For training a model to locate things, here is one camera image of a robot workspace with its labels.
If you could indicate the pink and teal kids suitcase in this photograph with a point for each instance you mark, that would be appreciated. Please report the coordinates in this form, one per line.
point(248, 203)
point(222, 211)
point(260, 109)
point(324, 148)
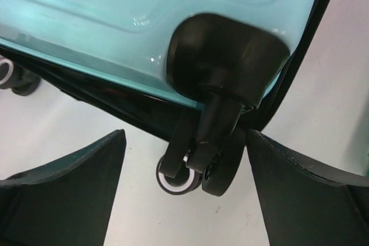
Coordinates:
point(197, 73)

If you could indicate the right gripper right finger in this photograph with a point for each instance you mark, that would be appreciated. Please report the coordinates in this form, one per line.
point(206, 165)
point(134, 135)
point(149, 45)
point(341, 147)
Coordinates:
point(304, 201)

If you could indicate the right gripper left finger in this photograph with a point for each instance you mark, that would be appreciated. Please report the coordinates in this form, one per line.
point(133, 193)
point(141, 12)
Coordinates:
point(67, 201)

